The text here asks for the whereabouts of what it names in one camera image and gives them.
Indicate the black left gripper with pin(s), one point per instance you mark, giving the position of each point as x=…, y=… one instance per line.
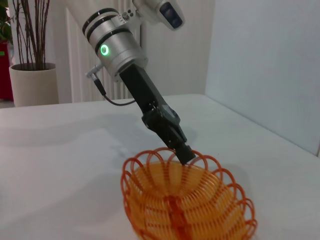
x=140, y=85

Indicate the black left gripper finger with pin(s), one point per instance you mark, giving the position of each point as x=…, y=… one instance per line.
x=186, y=155

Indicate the orange woven plastic basket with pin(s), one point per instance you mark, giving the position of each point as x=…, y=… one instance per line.
x=160, y=190

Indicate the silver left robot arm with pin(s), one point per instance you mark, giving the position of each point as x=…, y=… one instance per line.
x=117, y=45

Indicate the white ribbed radiator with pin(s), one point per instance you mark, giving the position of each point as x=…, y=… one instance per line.
x=77, y=62

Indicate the beige round plant pot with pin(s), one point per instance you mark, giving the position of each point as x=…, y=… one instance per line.
x=32, y=85

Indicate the red plant pot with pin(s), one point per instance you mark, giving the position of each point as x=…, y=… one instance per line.
x=5, y=72

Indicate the green leafy plant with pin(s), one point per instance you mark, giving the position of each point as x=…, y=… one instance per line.
x=3, y=25

